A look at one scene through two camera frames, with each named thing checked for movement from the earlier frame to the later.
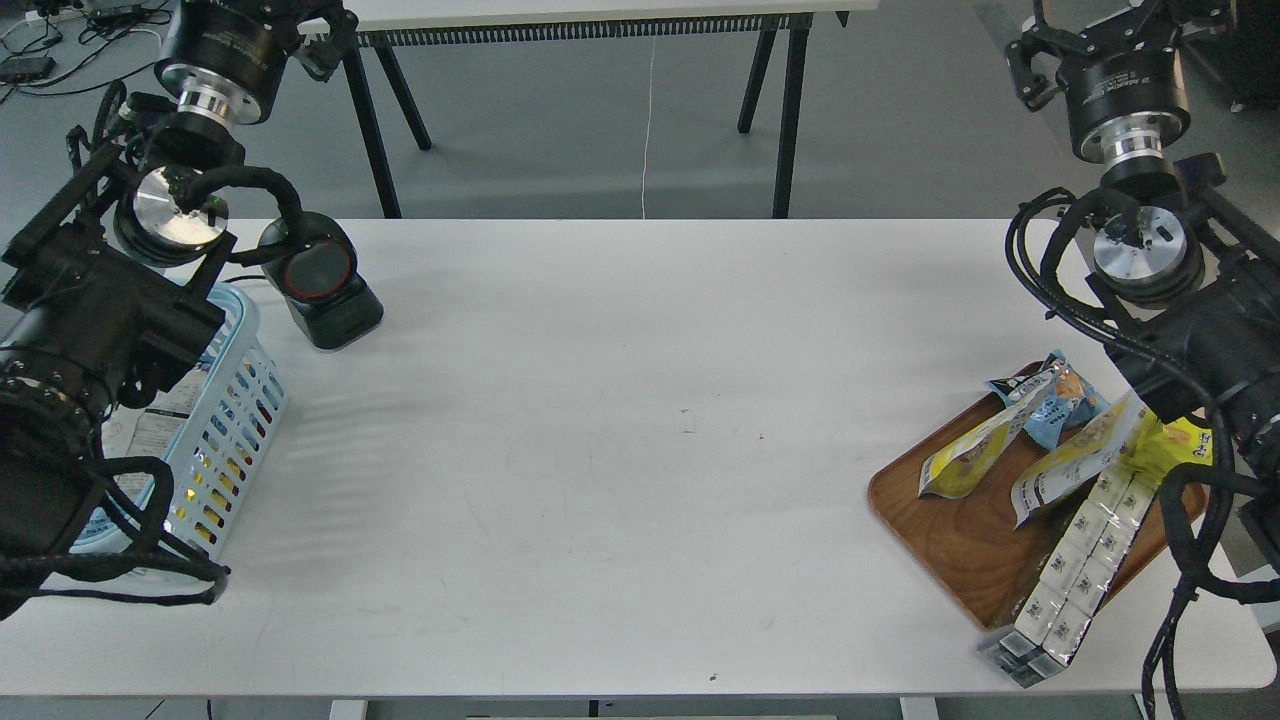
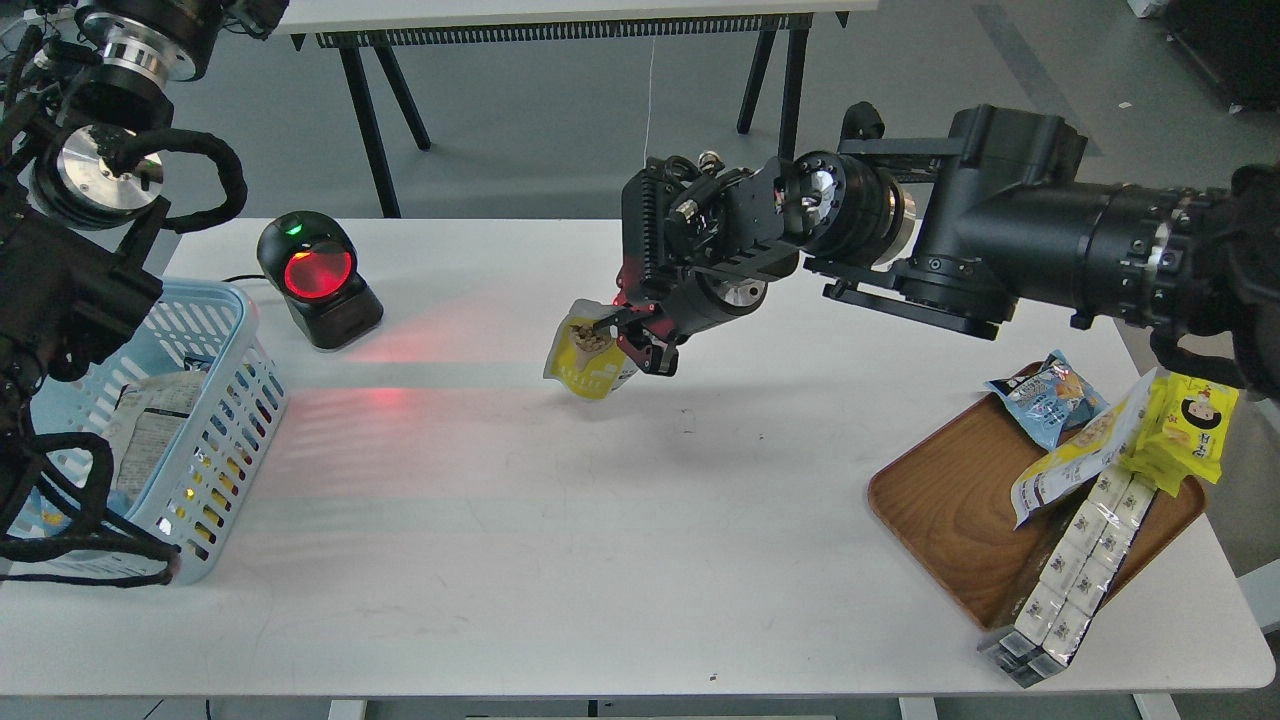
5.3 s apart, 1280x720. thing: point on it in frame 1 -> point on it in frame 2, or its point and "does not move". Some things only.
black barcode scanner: (319, 280) does not move
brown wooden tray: (966, 537) does not move
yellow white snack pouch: (959, 465) -> (589, 363)
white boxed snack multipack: (1057, 610) does not move
